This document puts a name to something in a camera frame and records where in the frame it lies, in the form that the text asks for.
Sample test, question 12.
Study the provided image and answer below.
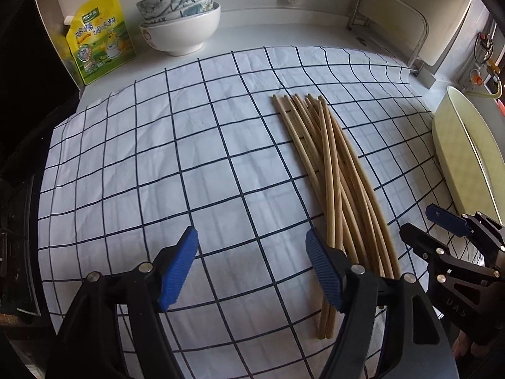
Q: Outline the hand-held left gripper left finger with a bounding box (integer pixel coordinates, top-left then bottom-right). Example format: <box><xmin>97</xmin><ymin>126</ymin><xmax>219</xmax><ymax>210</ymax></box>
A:
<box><xmin>45</xmin><ymin>226</ymin><xmax>199</xmax><ymax>379</ymax></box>

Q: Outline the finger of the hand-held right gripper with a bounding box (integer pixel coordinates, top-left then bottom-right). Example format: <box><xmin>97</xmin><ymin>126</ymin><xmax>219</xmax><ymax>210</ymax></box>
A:
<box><xmin>399</xmin><ymin>223</ymin><xmax>505</xmax><ymax>324</ymax></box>
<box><xmin>426</xmin><ymin>204</ymin><xmax>505</xmax><ymax>251</ymax></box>

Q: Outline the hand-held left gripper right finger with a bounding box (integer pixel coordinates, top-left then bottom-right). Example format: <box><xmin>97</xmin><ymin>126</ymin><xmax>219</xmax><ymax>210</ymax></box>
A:
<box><xmin>305</xmin><ymin>227</ymin><xmax>460</xmax><ymax>379</ymax></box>

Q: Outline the cream oval tray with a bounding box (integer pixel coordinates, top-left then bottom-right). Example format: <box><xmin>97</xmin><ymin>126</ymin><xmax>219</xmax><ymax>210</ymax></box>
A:
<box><xmin>431</xmin><ymin>86</ymin><xmax>505</xmax><ymax>226</ymax></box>

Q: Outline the pile of wooden chopsticks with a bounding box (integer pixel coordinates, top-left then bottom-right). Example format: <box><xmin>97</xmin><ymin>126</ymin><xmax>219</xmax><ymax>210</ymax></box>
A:
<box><xmin>271</xmin><ymin>93</ymin><xmax>403</xmax><ymax>340</ymax></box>

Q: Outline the person's right hand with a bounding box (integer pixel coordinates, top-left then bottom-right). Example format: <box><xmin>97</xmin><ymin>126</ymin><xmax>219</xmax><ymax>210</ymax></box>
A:
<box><xmin>452</xmin><ymin>326</ymin><xmax>498</xmax><ymax>363</ymax></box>

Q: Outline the white blue checked cloth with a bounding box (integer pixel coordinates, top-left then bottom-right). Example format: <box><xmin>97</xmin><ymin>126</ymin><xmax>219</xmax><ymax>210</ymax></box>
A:
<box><xmin>37</xmin><ymin>45</ymin><xmax>480</xmax><ymax>379</ymax></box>

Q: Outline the metal gas pipe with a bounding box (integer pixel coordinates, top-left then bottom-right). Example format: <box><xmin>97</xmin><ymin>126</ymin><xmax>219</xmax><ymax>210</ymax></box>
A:
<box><xmin>471</xmin><ymin>20</ymin><xmax>505</xmax><ymax>87</ymax></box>

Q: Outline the white cutting board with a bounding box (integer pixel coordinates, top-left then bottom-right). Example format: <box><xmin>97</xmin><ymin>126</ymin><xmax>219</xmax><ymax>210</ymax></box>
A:
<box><xmin>418</xmin><ymin>0</ymin><xmax>474</xmax><ymax>68</ymax></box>

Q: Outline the metal rack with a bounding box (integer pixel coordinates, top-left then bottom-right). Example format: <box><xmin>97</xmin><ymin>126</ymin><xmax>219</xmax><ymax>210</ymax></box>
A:
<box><xmin>347</xmin><ymin>0</ymin><xmax>429</xmax><ymax>75</ymax></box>

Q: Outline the large white bowl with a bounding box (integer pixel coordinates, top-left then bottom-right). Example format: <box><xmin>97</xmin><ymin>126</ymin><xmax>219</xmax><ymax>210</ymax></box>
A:
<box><xmin>139</xmin><ymin>2</ymin><xmax>222</xmax><ymax>57</ymax></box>

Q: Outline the yellow green refill pouch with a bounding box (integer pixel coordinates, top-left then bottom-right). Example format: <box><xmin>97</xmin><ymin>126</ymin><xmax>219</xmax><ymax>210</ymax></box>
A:
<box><xmin>63</xmin><ymin>0</ymin><xmax>137</xmax><ymax>85</ymax></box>

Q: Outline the yellow gas hose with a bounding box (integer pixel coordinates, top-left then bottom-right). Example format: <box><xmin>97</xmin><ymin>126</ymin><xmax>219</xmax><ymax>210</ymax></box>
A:
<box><xmin>478</xmin><ymin>79</ymin><xmax>502</xmax><ymax>102</ymax></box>

